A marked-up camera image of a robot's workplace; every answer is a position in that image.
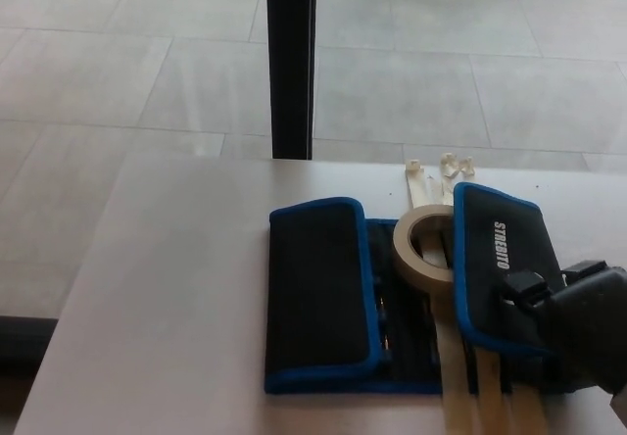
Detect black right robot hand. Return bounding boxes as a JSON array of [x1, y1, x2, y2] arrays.
[[499, 259, 627, 398]]

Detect black toolkit case blue trim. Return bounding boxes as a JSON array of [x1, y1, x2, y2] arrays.
[[264, 182, 582, 398]]

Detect beige masking tape roll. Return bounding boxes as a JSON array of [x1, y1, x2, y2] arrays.
[[392, 204, 458, 296]]

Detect black vertical post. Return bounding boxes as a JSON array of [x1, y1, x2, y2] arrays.
[[265, 0, 318, 161]]

